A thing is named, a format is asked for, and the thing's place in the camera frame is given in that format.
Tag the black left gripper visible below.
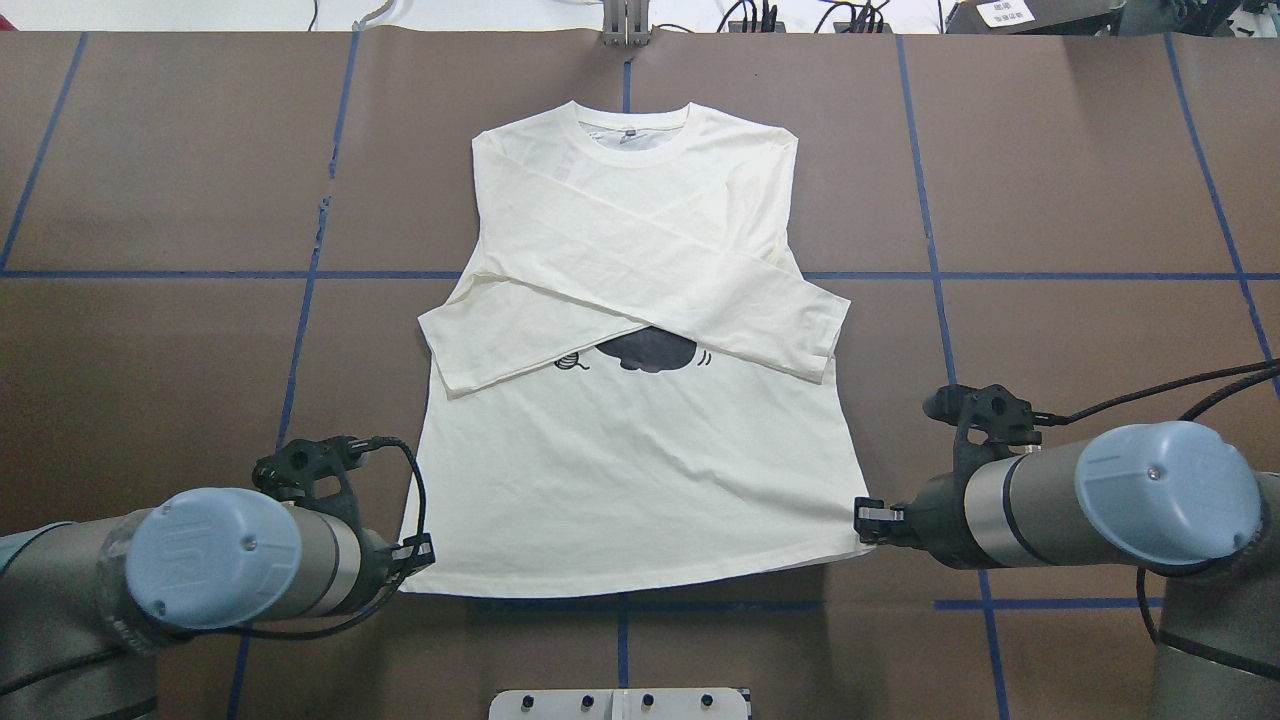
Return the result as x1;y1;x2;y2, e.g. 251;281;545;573
346;530;436;612

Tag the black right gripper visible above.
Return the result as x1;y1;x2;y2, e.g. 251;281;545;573
854;473;977;569

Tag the cream long-sleeve cat shirt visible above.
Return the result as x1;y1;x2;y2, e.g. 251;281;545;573
403;102;867;600

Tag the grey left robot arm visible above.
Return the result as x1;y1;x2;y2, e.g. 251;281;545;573
3;488;435;719

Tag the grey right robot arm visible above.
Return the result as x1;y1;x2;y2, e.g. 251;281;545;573
854;421;1279;719

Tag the black box white label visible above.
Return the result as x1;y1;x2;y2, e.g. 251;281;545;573
943;1;1126;36

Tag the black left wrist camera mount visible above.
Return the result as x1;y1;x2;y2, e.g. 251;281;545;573
251;436;372;529

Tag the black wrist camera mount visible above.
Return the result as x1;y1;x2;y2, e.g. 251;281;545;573
251;436;372;529
922;384;1042;479

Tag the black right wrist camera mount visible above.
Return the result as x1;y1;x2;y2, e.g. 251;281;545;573
922;384;1042;479

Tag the white pedestal mounting base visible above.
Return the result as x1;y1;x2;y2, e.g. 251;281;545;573
488;687;754;719

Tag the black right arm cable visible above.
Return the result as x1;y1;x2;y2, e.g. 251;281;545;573
1036;360;1280;427

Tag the grey aluminium frame post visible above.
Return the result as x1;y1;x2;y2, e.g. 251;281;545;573
602;0;652;47

